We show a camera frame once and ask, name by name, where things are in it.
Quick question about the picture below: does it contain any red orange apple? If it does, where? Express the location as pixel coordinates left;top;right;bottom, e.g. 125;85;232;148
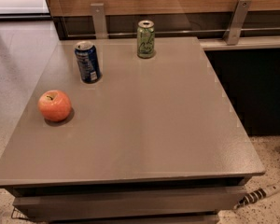
37;90;72;122

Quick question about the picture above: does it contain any blue soda can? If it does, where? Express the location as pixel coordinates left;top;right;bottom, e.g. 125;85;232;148
75;41;102;84

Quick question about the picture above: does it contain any green soda can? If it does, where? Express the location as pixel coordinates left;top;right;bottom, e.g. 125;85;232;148
137;20;155;58

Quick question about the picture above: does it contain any grey cabinet drawer front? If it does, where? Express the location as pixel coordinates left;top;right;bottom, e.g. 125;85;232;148
13;186;245;222

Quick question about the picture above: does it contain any grey side ledge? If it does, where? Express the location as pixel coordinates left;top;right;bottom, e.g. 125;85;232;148
200;35;280;51

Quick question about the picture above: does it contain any left metal bracket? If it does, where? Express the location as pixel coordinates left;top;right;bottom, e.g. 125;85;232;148
91;3;108;39

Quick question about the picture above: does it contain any metal bracket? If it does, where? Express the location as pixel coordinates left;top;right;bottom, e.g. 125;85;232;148
91;3;108;39
223;0;252;45

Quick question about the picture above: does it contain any right metal bracket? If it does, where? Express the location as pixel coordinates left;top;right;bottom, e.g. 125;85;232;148
223;0;252;45

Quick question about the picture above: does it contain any metal rail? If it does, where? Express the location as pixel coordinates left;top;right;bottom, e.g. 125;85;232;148
67;27;280;39

